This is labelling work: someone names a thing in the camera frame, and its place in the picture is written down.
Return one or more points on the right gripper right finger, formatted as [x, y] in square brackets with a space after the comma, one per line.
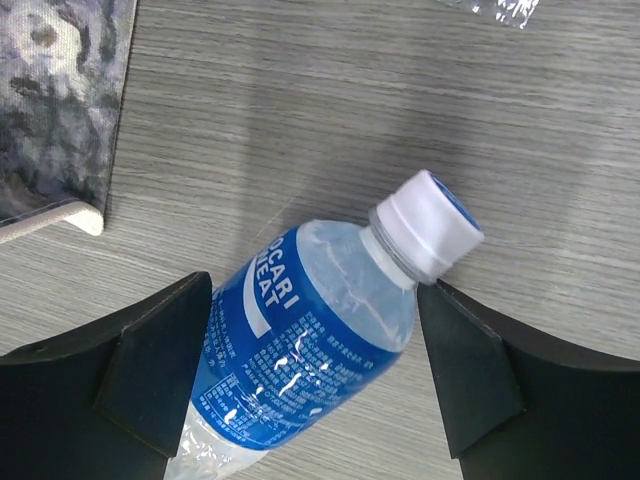
[519, 403]

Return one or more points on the Pocari Sweat plastic bottle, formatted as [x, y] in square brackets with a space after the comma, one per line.
[311, 320]

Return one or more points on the canvas tote bag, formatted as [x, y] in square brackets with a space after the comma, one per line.
[63, 71]

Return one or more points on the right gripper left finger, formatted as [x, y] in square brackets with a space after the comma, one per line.
[106, 400]

